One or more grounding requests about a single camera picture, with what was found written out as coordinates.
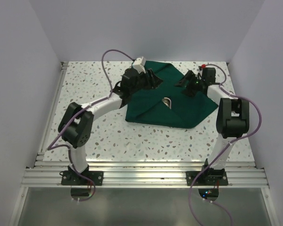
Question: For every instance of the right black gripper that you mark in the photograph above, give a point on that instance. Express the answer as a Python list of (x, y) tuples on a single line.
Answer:
[(188, 76)]

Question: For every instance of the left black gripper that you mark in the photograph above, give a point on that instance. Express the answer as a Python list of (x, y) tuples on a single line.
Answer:
[(153, 81)]

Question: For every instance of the stainless steel tray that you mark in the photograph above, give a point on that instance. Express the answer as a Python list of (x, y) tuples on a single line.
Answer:
[(167, 102)]

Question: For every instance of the green surgical cloth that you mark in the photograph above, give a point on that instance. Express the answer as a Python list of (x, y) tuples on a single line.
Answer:
[(146, 106)]

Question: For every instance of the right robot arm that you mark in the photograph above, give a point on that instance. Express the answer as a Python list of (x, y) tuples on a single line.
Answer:
[(233, 114)]

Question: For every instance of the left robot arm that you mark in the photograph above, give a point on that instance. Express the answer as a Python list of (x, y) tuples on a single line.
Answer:
[(76, 125)]

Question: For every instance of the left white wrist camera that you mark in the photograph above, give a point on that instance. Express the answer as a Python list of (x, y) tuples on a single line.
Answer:
[(138, 64)]

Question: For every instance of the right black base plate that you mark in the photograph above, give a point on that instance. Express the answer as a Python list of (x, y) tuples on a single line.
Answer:
[(208, 178)]

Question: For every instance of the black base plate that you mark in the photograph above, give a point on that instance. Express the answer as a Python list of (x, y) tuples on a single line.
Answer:
[(70, 178), (208, 178)]

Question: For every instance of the aluminium left side rail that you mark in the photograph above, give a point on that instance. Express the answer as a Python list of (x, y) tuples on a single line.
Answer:
[(40, 150)]

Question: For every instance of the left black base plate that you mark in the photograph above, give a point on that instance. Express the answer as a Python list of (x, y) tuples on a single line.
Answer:
[(70, 178)]

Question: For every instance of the aluminium front rail frame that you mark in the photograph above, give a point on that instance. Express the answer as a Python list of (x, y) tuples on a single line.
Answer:
[(145, 174)]

